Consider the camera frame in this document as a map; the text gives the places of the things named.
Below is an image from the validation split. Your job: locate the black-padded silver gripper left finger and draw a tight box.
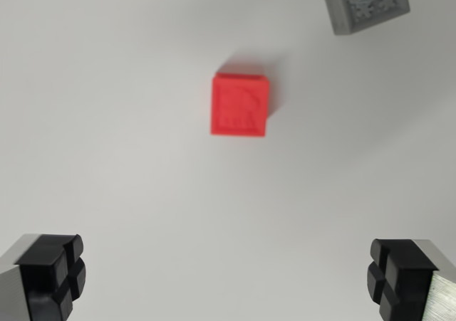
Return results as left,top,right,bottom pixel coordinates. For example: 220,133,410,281
0,233,87,321

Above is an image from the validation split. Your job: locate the black-padded silver gripper right finger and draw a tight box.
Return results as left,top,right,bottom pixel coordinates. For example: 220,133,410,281
366,238,456,321

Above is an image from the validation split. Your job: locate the red embossed plastic cube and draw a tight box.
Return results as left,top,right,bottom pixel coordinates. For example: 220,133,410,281
209,72,272,137

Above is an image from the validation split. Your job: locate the grey embossed plastic cube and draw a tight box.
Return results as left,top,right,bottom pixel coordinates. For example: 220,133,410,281
319,0,411,36

